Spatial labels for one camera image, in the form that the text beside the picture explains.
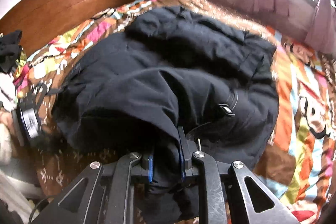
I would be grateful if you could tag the black garment on headboard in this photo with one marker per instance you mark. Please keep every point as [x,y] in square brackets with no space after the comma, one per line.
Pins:
[10,50]

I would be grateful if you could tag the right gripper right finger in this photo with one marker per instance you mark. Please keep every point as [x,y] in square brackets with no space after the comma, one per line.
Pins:
[187,149]

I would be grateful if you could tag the person's left hand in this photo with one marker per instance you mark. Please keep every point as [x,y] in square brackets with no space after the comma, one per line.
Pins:
[7,125]

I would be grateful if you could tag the black puffer jacket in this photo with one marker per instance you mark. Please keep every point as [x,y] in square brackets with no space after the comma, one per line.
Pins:
[171,68]

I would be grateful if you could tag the right purple curtain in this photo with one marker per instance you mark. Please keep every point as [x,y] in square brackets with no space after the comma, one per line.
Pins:
[321,34]

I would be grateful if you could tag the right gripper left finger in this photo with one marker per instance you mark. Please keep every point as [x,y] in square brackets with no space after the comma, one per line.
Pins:
[147,166]

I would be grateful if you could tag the colourful brown bedspread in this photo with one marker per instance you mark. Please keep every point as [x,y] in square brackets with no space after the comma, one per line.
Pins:
[298,164]

